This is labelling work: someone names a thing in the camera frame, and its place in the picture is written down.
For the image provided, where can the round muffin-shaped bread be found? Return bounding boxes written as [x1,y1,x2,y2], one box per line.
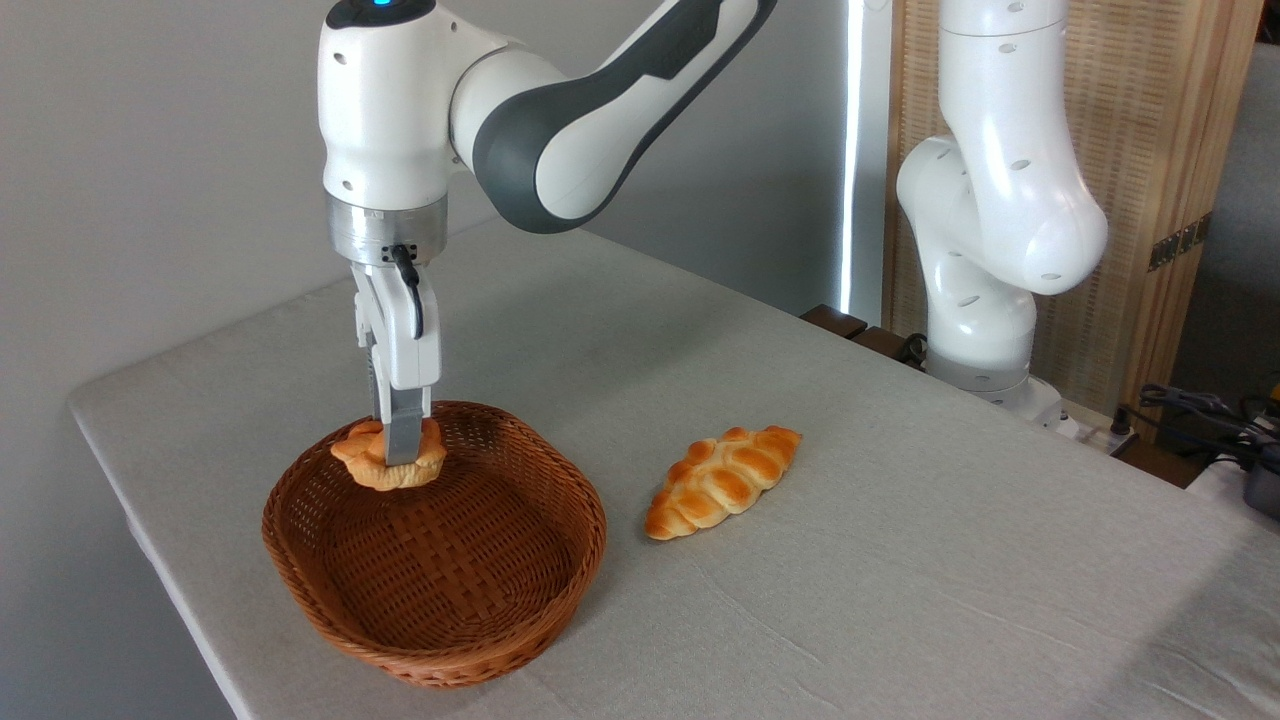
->
[330,418,448,492]

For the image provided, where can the dark brown wooden blocks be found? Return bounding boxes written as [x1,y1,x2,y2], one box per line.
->
[800,305,929,369]

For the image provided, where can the black cable bundle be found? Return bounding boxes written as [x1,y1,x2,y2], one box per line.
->
[1138,384,1280,471]

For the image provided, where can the white vertical frame strip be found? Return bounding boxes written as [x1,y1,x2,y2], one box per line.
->
[840,0,894,323]

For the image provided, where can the brown wicker basket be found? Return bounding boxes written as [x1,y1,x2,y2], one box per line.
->
[262,401,608,689]

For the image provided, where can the grey tablecloth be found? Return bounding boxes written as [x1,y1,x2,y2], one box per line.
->
[68,218,1280,720]

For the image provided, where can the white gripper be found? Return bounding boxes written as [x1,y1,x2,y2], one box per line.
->
[352,262,442,468]

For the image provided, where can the metal screen hinge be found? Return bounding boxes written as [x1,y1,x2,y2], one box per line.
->
[1148,212,1213,272]

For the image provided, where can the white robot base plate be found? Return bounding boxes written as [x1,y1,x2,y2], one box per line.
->
[1035,395,1141,456]

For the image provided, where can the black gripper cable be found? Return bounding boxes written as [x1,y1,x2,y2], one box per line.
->
[388,244,426,341]

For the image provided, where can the long braided bread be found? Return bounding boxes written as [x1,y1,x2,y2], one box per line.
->
[645,426,803,542]

